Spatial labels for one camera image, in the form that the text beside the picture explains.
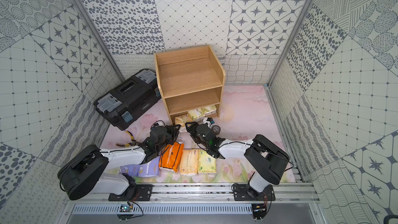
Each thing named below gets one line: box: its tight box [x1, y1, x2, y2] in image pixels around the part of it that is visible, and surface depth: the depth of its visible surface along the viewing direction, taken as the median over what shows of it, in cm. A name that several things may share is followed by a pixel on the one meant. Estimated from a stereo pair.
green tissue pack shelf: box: [197, 148, 217, 174], surface depth 80 cm
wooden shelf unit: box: [153, 45, 226, 125], surface depth 85 cm
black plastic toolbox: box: [93, 68, 162, 131], surface depth 95 cm
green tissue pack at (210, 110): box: [203, 105, 217, 116], surface depth 100 cm
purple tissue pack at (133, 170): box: [120, 164, 141, 177], surface depth 78 cm
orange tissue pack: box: [158, 141, 184, 173], surface depth 80 cm
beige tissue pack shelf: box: [179, 148, 199, 177], surface depth 81 cm
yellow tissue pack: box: [174, 114, 194, 127], surface depth 94 cm
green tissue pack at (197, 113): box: [188, 107, 206, 121], surface depth 97 cm
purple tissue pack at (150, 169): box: [137, 156, 161, 178], surface depth 78 cm
